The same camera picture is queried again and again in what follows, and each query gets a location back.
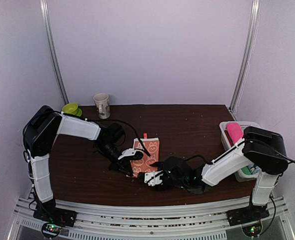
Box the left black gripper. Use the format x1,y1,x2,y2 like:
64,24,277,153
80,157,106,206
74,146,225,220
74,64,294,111
96,141,134,177

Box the orange patterned towel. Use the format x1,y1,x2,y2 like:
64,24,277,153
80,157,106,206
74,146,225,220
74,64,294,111
131,133,160,178

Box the pink microfiber towel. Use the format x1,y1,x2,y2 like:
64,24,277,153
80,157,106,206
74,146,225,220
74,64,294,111
226,122,244,144

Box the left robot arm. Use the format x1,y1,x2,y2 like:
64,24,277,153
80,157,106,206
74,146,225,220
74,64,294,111
22,105,143,227

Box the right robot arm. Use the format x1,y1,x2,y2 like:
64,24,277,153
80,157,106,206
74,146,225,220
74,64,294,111
144,126,289,226

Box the white plastic basket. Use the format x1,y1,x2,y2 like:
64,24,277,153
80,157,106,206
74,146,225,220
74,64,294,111
219,121,261,182

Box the green rolled towel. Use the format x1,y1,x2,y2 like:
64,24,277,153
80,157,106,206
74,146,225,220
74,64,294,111
241,166,252,176

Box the blue cartoon rolled towel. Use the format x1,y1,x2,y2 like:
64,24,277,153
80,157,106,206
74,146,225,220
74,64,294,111
247,164,260,175

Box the green plastic plate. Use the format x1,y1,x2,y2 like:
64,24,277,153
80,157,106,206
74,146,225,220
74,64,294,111
73,108,83,117

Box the beige ceramic mug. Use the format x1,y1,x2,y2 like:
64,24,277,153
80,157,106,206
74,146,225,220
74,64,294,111
93,93,111,120

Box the green plastic bowl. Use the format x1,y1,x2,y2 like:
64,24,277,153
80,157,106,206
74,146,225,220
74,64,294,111
62,103,79,115

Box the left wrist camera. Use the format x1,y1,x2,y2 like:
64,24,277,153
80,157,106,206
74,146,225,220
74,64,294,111
118,148,144,161

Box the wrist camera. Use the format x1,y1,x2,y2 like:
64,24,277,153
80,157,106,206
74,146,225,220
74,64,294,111
118,148,144,161
138,156,193,188

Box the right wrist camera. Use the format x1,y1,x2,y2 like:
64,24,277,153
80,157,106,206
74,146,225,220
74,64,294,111
138,156,193,188

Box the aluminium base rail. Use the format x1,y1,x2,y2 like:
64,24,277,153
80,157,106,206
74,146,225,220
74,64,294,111
5,195,295,240

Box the left aluminium frame post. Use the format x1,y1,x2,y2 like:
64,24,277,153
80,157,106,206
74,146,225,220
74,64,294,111
39,0,69,104

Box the aluminium frame post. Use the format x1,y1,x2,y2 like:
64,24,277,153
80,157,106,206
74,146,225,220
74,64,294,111
228,0,261,115
39,0,69,104

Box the right aluminium frame post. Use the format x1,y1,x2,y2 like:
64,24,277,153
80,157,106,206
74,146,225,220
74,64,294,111
228,0,261,115

